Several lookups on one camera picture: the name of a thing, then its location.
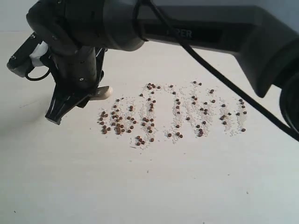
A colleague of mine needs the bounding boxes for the white paint brush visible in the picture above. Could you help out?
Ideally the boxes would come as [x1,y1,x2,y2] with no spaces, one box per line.
[89,86,113,100]

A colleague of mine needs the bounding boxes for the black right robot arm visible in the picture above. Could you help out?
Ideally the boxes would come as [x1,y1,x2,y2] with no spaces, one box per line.
[26,0,299,139]

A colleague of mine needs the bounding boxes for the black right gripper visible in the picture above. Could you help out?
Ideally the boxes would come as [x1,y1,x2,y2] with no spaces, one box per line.
[45,46,105,125]

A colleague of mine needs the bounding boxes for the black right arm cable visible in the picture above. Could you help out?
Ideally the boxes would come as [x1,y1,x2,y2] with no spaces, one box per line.
[133,0,299,142]

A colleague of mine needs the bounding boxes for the right wrist camera with tape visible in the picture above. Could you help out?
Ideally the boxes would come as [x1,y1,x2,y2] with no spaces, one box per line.
[7,32,50,81]

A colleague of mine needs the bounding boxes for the scattered rice and brown pellets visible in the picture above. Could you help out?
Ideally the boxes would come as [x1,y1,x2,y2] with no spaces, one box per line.
[96,81,248,150]

